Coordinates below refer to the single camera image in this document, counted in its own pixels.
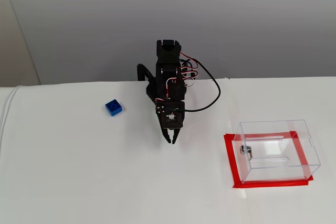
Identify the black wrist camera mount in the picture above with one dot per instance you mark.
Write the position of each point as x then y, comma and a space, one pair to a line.
173, 119

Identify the black table clamp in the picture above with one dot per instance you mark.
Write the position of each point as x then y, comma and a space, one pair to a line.
143, 69

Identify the red tape rectangle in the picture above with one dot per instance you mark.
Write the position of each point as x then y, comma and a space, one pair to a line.
231, 161

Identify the white table cover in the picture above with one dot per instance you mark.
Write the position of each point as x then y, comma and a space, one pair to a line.
105, 171

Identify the transparent plastic box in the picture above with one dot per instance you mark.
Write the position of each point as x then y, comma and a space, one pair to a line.
278, 153

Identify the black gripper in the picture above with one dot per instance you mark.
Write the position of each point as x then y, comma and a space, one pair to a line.
160, 119

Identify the silver cam lock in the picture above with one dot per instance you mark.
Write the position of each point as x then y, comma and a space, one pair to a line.
246, 150

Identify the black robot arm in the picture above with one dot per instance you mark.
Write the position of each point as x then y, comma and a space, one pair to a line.
168, 77

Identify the blue lego brick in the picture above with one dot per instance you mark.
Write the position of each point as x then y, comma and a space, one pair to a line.
114, 107

